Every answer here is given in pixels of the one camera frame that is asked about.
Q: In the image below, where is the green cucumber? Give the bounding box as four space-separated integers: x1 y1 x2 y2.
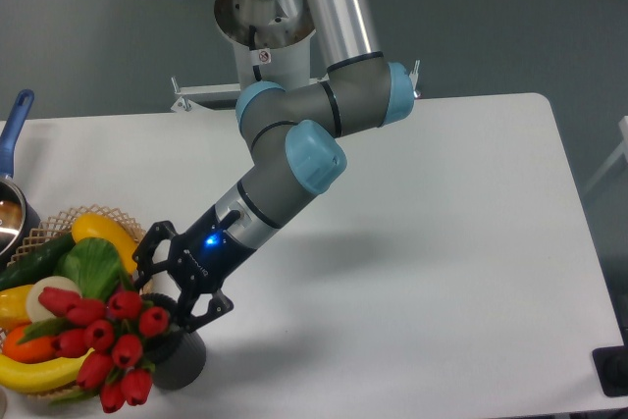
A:
1 234 75 290

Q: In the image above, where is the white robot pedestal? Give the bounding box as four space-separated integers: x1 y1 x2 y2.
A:
169 0 423 113

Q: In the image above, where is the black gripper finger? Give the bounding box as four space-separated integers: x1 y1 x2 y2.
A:
132 221 178 290
169 289 235 333

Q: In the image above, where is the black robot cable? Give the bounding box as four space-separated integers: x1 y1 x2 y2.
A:
247 25 269 84

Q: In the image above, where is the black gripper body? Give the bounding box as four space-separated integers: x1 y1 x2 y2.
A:
167 206 254 314

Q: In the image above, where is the blue handled saucepan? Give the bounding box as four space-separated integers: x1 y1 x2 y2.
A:
1 89 40 269

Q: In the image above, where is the orange fruit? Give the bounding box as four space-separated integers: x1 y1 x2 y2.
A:
2 325 56 364

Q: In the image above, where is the woven wicker basket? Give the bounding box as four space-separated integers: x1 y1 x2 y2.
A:
1 205 145 397

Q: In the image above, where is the yellow squash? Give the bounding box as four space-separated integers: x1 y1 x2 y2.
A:
71 213 138 274

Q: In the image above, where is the dark grey ribbed vase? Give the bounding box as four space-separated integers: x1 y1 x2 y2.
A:
144 320 206 391

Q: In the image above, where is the yellow banana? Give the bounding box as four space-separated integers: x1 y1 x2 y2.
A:
1 349 93 394

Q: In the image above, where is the white furniture frame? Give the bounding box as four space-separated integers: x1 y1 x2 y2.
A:
583 116 627 197

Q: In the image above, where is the black device at table edge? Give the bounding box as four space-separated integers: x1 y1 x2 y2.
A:
592 345 627 397

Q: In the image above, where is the red tulip bouquet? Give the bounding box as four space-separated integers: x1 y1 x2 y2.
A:
14 287 172 414

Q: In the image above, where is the green leafy bok choy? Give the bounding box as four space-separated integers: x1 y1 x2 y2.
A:
54 237 125 301

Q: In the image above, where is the white round radish slice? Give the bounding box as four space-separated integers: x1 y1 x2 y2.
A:
26 276 80 323

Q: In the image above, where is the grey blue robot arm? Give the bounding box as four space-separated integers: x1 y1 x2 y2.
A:
133 0 415 332

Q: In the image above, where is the yellow bell pepper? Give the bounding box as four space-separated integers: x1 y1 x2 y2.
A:
0 285 32 332

